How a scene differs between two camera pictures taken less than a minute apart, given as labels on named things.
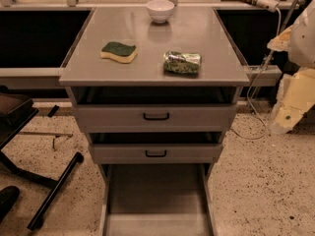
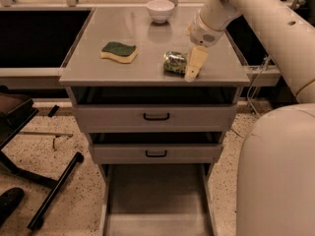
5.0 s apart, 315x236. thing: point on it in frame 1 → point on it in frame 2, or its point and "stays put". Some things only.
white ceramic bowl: x=159 y=10 stays put
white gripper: x=303 y=43 → x=203 y=31
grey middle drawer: x=156 y=147 stays put
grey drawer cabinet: x=156 y=88 stays put
